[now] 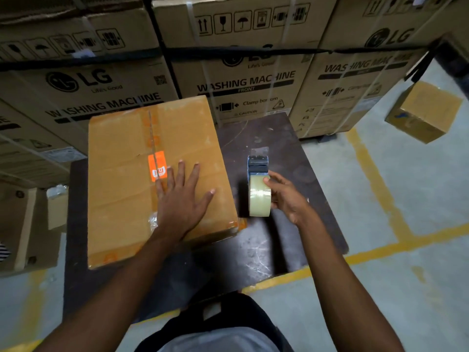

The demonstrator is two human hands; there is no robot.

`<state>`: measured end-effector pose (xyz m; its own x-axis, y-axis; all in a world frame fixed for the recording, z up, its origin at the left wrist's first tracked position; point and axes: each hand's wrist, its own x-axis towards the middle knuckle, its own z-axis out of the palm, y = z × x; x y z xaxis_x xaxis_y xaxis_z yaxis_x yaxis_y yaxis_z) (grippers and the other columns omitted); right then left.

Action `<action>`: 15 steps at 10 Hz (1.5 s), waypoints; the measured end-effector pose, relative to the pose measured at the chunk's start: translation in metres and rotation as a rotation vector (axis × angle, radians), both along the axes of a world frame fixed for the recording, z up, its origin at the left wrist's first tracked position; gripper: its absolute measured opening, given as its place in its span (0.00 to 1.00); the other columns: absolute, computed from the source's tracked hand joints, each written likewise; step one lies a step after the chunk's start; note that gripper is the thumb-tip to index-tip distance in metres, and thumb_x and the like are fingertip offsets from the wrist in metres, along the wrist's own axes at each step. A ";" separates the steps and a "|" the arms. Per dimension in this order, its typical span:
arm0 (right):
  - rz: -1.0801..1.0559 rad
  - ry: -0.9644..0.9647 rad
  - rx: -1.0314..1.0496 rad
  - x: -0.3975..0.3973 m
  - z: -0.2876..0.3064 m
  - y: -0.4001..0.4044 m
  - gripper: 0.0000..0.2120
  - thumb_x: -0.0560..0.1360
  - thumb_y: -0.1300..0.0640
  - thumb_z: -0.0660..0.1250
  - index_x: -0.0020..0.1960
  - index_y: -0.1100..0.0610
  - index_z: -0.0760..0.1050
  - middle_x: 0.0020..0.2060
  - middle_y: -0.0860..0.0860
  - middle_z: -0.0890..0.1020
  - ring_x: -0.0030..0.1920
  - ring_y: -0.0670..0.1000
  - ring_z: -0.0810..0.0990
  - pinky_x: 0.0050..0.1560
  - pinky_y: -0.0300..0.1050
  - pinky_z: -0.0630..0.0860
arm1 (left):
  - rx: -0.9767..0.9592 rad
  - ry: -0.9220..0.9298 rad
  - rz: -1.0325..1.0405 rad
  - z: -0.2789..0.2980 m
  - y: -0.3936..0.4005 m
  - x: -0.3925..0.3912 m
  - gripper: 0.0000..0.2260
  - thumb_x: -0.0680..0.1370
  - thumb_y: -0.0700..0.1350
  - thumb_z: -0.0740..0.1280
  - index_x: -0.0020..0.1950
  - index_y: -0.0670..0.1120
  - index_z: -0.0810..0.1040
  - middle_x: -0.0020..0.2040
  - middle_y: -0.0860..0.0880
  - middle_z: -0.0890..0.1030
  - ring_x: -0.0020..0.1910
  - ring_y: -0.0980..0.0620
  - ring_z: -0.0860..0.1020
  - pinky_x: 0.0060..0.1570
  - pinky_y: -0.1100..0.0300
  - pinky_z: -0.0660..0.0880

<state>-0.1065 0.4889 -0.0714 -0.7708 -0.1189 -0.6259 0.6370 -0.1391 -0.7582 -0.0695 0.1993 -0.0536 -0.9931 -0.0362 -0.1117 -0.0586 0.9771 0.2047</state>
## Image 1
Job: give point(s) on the person's left thumb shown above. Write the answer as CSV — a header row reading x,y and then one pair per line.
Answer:
x,y
207,199

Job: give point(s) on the person's left little finger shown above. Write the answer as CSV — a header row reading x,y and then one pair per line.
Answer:
x,y
161,190

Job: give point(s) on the small box with plastic wrap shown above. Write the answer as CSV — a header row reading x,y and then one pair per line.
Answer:
x,y
57,208

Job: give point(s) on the plain brown carton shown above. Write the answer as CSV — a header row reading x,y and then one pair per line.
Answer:
x,y
22,230

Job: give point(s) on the person's left forearm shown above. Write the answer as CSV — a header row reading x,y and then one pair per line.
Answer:
x,y
121,285

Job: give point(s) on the large printed appliance carton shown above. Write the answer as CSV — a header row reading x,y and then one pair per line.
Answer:
x,y
91,84
245,58
29,153
351,69
55,5

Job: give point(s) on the orange sticker label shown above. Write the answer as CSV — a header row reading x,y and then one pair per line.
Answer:
x,y
157,166

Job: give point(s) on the person's left hand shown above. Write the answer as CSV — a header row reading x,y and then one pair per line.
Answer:
x,y
179,212

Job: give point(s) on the small brown cardboard box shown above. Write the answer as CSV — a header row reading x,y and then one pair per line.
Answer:
x,y
425,113

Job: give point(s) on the person's left middle finger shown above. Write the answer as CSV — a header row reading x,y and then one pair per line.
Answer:
x,y
182,177

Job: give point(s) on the person's right forearm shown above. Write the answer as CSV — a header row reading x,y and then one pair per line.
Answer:
x,y
344,285

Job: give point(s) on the taped brown cardboard box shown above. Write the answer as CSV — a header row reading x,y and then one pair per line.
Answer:
x,y
121,201

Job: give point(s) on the clear packing tape roll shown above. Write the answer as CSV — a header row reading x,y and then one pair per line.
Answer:
x,y
259,199

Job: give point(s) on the grey shirt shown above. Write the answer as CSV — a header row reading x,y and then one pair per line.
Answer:
x,y
209,340

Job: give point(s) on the blue tape dispenser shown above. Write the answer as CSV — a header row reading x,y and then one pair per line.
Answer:
x,y
257,163

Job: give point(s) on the person's right fingers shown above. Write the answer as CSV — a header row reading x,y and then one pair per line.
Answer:
x,y
274,183

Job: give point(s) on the person's right hand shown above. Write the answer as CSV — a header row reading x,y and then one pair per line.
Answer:
x,y
291,201

